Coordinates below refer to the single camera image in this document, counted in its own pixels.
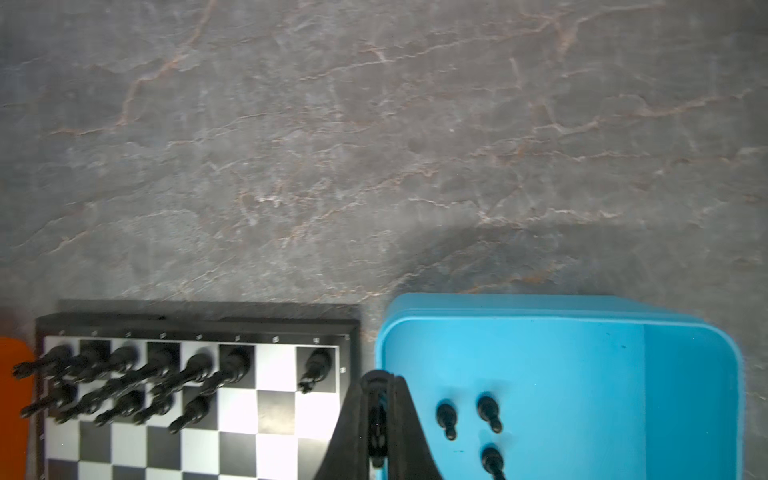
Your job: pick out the blue plastic tray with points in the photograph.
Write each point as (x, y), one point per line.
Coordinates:
(589, 387)

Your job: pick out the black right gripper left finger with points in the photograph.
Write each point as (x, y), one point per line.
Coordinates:
(347, 456)

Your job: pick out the black white chess board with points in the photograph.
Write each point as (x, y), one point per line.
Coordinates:
(208, 391)

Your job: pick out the black chess piece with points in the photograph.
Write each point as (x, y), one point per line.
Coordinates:
(377, 435)

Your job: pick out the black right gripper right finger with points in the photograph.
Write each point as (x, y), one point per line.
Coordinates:
(408, 453)

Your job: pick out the black pawn in tray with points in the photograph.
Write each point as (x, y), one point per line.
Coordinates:
(489, 411)
(447, 419)
(493, 463)

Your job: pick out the black rook on board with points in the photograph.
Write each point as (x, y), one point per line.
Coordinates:
(317, 367)

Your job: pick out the orange plastic tray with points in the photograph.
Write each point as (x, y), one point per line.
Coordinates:
(15, 394)

